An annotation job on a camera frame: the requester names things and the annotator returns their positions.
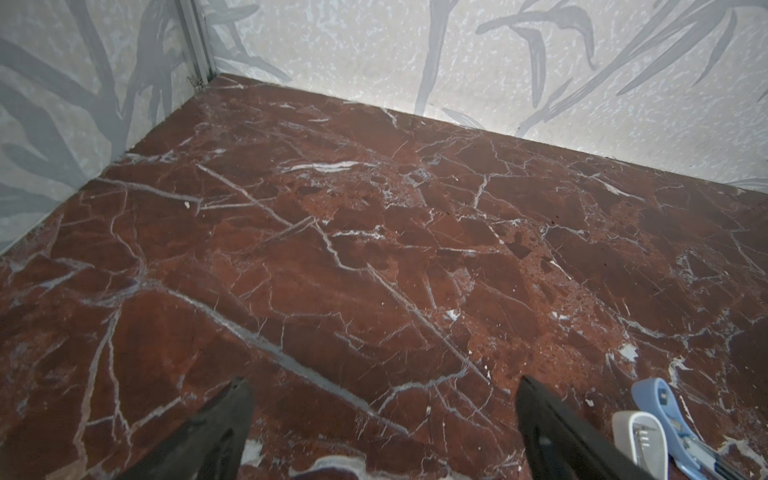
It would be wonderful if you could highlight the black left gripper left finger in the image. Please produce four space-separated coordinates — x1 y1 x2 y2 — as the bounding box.
120 378 254 479

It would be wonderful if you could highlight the blue stapler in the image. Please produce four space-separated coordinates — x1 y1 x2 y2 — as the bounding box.
612 410 669 480
631 378 747 480

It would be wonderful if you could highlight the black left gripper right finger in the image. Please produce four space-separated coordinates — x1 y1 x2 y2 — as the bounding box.
515 376 651 479

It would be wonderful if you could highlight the aluminium left corner post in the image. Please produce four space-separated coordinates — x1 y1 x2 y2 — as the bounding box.
172 0 217 89

